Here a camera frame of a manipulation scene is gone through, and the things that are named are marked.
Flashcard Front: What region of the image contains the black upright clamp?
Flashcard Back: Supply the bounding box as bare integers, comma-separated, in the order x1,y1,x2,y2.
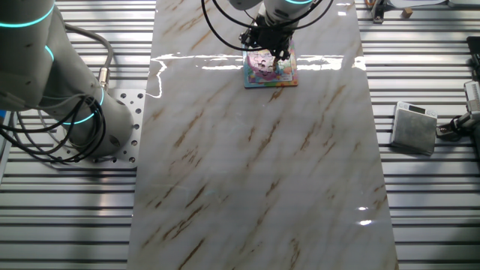
370,0,387,24

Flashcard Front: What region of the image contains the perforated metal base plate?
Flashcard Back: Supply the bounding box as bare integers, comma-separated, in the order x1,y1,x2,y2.
50,88,146,170

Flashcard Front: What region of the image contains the black metal clamp connector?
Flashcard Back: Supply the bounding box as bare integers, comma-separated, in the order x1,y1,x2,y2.
436,113,473,143

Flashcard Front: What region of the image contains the colourful butterfly puzzle board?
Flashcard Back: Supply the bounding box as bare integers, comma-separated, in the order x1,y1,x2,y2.
242,40,300,89

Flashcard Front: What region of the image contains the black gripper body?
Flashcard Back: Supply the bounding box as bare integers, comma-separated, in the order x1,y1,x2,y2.
249,25,294,52

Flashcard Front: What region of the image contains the black box device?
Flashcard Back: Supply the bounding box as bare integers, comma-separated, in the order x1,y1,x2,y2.
466,36,480,80

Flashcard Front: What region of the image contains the silver digital scale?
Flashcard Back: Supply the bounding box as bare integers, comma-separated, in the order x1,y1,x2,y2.
388,100,439,157

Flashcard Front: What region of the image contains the black cable loop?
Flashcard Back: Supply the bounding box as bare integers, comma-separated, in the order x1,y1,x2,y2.
0,95,95,147
9,95,107,165

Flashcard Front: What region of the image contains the pink brown puzzle piece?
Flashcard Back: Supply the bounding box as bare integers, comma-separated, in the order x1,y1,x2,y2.
260,59,277,75

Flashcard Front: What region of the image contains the marble pattern board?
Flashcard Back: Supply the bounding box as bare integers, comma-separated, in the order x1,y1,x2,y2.
127,0,399,270

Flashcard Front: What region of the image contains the grey ribbed device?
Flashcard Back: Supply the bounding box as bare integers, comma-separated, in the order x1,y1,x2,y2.
463,79,480,113

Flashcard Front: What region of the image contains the long black cable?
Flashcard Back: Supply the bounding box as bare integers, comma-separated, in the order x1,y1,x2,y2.
200,0,263,53
211,0,335,31

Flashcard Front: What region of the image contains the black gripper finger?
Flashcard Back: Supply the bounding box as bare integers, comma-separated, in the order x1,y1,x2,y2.
268,47,281,72
280,43,293,63

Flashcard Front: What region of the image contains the grey cable with metal plug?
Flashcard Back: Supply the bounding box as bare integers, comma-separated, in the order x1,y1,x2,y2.
64,22,116,93

